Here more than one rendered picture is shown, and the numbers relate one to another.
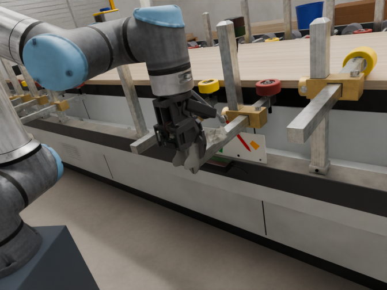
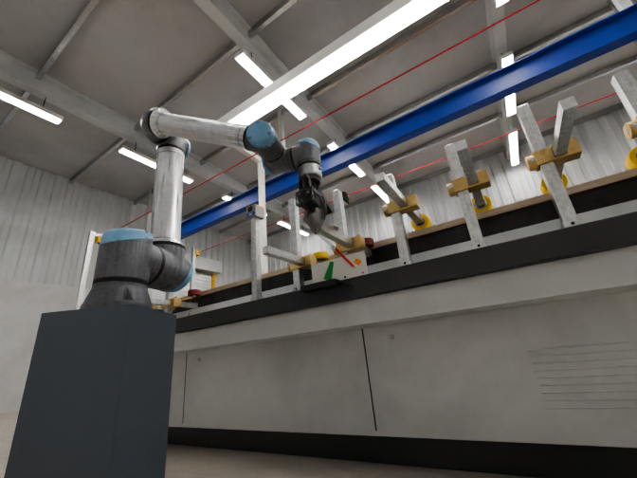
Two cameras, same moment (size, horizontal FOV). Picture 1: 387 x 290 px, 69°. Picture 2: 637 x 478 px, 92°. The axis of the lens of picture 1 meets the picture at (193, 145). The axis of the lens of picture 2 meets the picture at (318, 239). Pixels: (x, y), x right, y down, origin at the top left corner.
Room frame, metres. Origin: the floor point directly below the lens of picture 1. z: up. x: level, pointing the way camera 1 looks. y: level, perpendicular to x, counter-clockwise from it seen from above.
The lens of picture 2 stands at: (-0.35, 0.23, 0.42)
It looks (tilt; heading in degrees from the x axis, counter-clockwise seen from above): 21 degrees up; 347
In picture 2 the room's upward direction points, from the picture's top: 6 degrees counter-clockwise
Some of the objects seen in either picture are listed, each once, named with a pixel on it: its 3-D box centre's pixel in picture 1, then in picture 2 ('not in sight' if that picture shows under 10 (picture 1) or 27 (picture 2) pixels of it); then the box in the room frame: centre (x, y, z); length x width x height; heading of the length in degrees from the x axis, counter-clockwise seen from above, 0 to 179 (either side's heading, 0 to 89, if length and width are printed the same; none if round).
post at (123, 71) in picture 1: (128, 88); (255, 258); (1.19, 0.21, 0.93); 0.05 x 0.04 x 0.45; 46
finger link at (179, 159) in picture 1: (181, 159); (308, 222); (0.60, 0.03, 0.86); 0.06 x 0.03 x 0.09; 136
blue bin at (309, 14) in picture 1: (309, 22); not in sight; (6.08, -2.88, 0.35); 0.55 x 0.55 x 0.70
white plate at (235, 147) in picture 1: (229, 144); (337, 269); (0.84, -0.12, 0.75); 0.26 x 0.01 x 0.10; 46
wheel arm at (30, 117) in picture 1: (52, 109); (165, 303); (1.64, 0.75, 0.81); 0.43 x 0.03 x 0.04; 136
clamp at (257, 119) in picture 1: (243, 115); (349, 246); (0.82, -0.17, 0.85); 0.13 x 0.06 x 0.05; 46
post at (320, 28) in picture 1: (319, 117); (399, 227); (0.66, -0.34, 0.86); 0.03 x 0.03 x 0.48; 46
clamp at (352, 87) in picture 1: (329, 86); (400, 206); (0.64, -0.35, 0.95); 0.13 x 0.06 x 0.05; 46
